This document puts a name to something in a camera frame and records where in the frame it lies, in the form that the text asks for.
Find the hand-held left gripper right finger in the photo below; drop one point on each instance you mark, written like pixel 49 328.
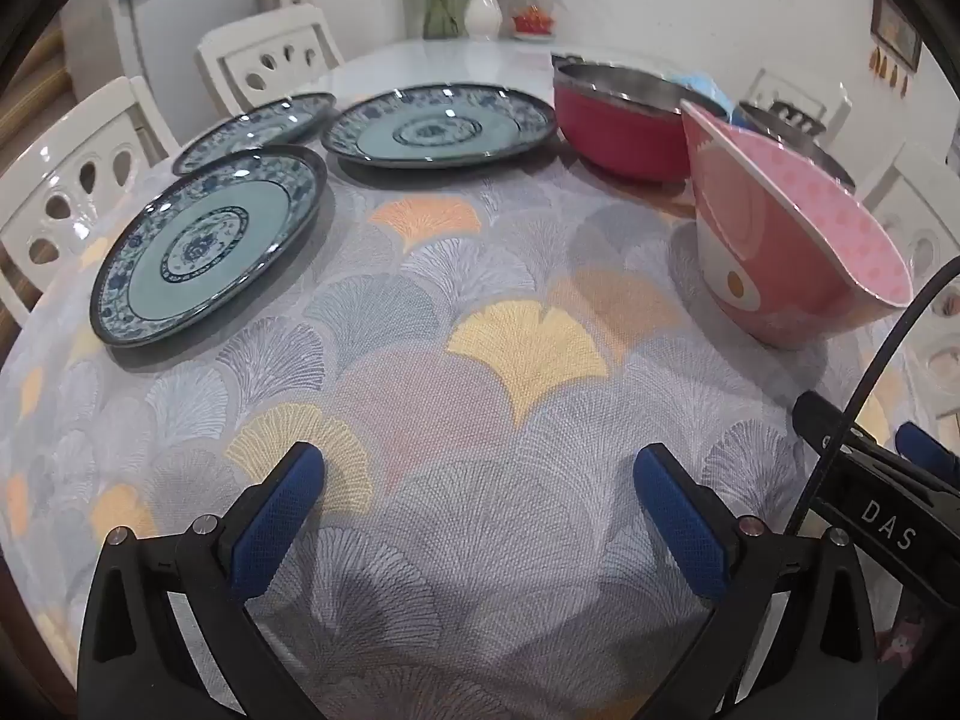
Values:
pixel 679 517

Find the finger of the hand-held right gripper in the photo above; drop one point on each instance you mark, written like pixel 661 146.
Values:
pixel 829 427
pixel 930 450

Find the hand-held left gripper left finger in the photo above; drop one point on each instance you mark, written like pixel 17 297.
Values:
pixel 277 510

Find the pink cartoon bowl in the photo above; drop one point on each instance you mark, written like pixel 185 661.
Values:
pixel 780 240

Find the leaf patterned table mat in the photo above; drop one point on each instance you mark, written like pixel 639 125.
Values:
pixel 465 390

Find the white dining chair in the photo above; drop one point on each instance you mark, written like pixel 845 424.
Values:
pixel 67 165
pixel 919 202
pixel 262 52
pixel 799 86

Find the blue patterned plate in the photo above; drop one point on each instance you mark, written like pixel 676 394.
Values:
pixel 202 247
pixel 255 127
pixel 439 127

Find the red steel bowl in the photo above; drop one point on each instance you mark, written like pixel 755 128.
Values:
pixel 622 135

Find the white refrigerator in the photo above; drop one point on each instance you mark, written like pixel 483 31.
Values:
pixel 157 45

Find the red ornament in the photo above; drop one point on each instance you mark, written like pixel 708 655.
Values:
pixel 534 21

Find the hanging wall ornaments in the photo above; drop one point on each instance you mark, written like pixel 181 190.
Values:
pixel 889 71

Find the small framed wall picture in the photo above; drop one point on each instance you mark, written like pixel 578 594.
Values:
pixel 896 26

